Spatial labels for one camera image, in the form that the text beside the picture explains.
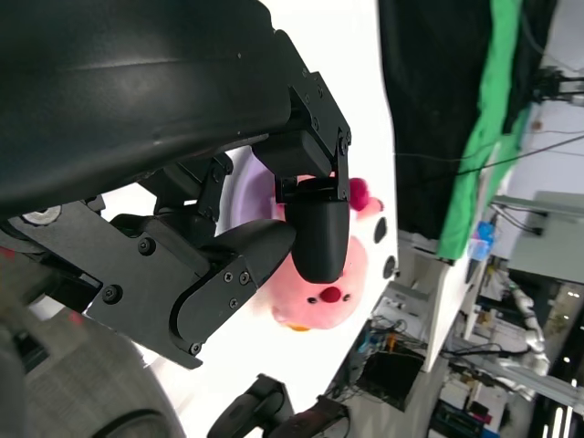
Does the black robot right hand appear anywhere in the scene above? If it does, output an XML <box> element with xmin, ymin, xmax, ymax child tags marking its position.
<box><xmin>207</xmin><ymin>373</ymin><xmax>352</xmax><ymax>438</ymax></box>

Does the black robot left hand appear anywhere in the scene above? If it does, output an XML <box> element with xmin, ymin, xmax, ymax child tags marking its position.
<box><xmin>0</xmin><ymin>0</ymin><xmax>353</xmax><ymax>370</ymax></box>

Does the pink plush doll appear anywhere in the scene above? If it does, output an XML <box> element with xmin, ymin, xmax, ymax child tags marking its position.
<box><xmin>271</xmin><ymin>176</ymin><xmax>384</xmax><ymax>332</ymax></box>

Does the lavender plastic plate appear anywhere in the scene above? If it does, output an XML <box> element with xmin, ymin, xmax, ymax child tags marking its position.
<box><xmin>217</xmin><ymin>148</ymin><xmax>280</xmax><ymax>238</ymax></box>

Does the black box under table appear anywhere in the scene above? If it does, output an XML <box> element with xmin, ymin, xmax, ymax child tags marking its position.
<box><xmin>358</xmin><ymin>349</ymin><xmax>424</xmax><ymax>412</ymax></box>

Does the gray robot body shell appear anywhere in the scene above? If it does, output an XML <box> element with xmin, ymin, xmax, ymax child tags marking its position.
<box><xmin>0</xmin><ymin>264</ymin><xmax>186</xmax><ymax>438</ymax></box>

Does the white table side panel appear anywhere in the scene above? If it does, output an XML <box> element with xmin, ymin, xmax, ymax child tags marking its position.
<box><xmin>422</xmin><ymin>259</ymin><xmax>475</xmax><ymax>373</ymax></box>

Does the blue plastic item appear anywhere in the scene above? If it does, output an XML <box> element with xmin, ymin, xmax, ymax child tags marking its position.
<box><xmin>468</xmin><ymin>220</ymin><xmax>497</xmax><ymax>262</ymax></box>

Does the black backdrop cloth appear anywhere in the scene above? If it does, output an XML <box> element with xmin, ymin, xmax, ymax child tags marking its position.
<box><xmin>377</xmin><ymin>0</ymin><xmax>560</xmax><ymax>241</ymax></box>

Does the green cloth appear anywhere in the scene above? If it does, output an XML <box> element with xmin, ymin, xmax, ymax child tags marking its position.
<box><xmin>436</xmin><ymin>0</ymin><xmax>551</xmax><ymax>262</ymax></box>

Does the white cabinet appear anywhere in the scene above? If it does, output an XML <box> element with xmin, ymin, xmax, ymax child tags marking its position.
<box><xmin>492</xmin><ymin>190</ymin><xmax>584</xmax><ymax>285</ymax></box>

